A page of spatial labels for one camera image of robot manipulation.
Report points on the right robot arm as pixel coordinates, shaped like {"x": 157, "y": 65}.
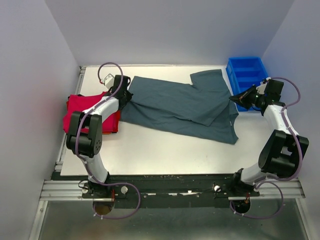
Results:
{"x": 282, "y": 156}

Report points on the blue plastic bin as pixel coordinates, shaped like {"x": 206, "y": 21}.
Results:
{"x": 243, "y": 72}

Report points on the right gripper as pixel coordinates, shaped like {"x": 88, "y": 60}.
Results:
{"x": 242, "y": 97}

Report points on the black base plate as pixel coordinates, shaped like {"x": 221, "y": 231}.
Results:
{"x": 185, "y": 191}

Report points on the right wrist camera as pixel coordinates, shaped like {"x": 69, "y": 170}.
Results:
{"x": 263, "y": 84}

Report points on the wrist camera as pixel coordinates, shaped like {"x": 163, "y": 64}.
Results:
{"x": 263, "y": 84}
{"x": 108, "y": 81}

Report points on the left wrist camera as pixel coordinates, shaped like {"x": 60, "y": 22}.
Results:
{"x": 108, "y": 81}

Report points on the red folded t shirt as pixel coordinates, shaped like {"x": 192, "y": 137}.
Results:
{"x": 110, "y": 125}

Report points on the grey-blue t shirt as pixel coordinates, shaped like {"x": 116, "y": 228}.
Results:
{"x": 200, "y": 109}

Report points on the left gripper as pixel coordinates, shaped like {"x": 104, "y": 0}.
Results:
{"x": 128, "y": 96}

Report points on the aluminium frame rail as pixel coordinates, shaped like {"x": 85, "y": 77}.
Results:
{"x": 56, "y": 189}

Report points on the magenta folded t shirt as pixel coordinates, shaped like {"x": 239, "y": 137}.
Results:
{"x": 79, "y": 103}

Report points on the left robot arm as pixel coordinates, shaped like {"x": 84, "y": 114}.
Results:
{"x": 84, "y": 137}

